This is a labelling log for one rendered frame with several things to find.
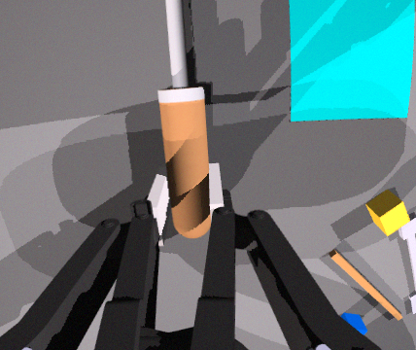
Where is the orange flat bar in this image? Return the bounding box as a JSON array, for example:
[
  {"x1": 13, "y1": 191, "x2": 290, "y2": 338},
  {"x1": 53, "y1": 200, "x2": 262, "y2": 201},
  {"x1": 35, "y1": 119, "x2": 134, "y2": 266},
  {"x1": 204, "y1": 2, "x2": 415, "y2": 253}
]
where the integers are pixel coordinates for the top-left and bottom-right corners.
[{"x1": 329, "y1": 249, "x2": 402, "y2": 320}]

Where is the blue cube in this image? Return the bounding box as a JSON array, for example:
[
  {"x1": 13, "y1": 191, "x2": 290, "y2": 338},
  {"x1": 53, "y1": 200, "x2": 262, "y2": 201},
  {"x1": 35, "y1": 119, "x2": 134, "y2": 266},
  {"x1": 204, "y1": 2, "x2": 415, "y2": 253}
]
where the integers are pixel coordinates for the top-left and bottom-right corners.
[{"x1": 341, "y1": 313, "x2": 367, "y2": 334}]

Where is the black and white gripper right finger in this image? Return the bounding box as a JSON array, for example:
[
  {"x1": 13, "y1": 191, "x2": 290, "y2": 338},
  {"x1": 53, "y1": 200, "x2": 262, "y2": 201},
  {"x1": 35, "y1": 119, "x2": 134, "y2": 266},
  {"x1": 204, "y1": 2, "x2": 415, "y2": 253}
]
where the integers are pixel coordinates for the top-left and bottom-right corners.
[{"x1": 191, "y1": 163, "x2": 381, "y2": 350}]

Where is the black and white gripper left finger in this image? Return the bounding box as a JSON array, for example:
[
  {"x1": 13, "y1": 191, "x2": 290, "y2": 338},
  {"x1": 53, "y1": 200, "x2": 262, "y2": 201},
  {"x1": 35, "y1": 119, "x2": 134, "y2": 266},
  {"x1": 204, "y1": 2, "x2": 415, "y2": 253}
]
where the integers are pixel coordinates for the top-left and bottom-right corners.
[{"x1": 0, "y1": 166, "x2": 171, "y2": 350}]

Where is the white combination wrench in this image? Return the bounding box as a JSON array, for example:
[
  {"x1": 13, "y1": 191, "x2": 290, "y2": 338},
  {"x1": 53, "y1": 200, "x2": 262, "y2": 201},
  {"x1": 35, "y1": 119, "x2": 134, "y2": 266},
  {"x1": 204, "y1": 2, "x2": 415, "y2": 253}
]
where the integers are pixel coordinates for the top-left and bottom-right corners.
[{"x1": 399, "y1": 213, "x2": 416, "y2": 314}]

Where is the teal square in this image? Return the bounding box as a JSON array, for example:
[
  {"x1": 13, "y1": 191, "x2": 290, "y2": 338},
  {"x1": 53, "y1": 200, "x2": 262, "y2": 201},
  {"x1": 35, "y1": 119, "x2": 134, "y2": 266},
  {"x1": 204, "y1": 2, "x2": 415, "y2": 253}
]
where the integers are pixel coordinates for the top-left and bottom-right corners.
[{"x1": 289, "y1": 0, "x2": 415, "y2": 122}]

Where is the yellow cube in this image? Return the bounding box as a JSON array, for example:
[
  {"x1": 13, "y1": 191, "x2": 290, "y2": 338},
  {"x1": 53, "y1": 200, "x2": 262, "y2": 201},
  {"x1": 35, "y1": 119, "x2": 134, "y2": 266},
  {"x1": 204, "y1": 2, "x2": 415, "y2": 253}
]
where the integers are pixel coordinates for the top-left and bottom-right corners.
[{"x1": 366, "y1": 189, "x2": 410, "y2": 236}]

